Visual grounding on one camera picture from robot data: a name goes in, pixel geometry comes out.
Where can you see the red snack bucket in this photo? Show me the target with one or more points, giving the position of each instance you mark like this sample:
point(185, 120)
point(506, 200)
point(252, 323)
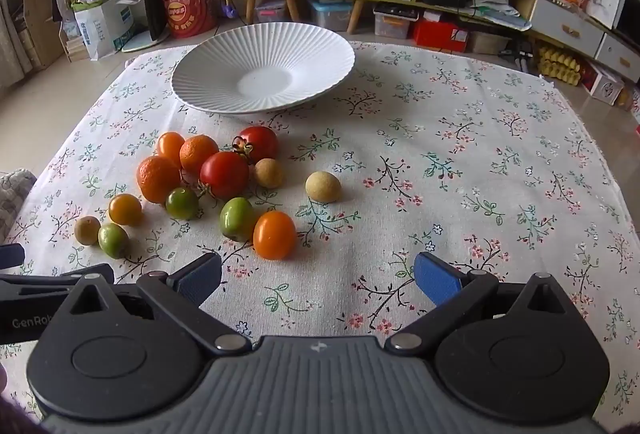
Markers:
point(187, 18)

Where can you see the clear storage bin blue lid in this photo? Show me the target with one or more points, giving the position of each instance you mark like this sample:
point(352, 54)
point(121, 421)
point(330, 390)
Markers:
point(332, 15)

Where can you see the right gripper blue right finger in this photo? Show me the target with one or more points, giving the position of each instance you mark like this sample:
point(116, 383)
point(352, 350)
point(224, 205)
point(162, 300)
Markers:
point(457, 297)

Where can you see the green jujube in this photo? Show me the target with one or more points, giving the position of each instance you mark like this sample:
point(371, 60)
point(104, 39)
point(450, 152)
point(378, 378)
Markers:
point(237, 219)
point(113, 240)

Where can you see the white ribbed plate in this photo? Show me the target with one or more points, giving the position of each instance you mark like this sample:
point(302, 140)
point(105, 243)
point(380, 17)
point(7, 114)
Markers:
point(262, 67)

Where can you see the black panel heater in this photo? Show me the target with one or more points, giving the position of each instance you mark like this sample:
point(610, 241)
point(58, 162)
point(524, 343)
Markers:
point(156, 20)

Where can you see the red tomato front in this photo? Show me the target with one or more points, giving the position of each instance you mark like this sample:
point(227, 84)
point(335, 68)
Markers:
point(225, 174)

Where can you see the long low sideboard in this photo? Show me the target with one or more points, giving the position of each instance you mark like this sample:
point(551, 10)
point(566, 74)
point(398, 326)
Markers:
point(574, 28)

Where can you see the red tomato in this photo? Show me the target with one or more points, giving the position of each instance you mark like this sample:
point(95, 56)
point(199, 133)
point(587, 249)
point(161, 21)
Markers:
point(225, 174)
point(256, 143)

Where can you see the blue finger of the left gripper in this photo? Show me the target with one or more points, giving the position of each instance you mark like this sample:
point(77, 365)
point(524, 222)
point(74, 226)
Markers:
point(11, 255)
point(55, 276)

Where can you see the orange cherry tomato front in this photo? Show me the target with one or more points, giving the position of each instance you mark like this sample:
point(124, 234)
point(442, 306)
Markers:
point(274, 236)

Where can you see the floral tablecloth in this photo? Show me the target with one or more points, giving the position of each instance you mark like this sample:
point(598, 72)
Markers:
point(485, 167)

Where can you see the dark green cherry tomato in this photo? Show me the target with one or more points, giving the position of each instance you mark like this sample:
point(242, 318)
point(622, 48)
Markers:
point(182, 204)

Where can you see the large mandarin orange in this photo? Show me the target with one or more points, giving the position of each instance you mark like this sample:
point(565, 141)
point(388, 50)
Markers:
point(157, 177)

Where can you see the red box under sideboard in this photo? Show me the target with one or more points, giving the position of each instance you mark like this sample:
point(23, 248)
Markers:
point(439, 35)

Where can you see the red tomato back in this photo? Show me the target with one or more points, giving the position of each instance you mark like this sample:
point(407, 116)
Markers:
point(256, 143)

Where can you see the clear storage bin left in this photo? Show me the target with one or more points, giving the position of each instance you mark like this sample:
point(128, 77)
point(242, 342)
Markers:
point(267, 11)

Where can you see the yellow orange cherry tomato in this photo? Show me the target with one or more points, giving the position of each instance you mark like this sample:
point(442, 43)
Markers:
point(126, 210)

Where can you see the clear storage bin black lid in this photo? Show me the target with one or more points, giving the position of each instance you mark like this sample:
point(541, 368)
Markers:
point(393, 20)

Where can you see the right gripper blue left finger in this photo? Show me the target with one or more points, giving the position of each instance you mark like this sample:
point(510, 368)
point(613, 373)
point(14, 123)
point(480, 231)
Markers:
point(178, 297)

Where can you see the small mandarin orange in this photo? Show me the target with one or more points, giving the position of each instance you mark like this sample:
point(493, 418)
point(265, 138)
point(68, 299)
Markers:
point(195, 151)

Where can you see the white paper shopping bag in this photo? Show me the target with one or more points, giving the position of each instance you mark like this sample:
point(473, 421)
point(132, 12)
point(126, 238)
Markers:
point(105, 26)

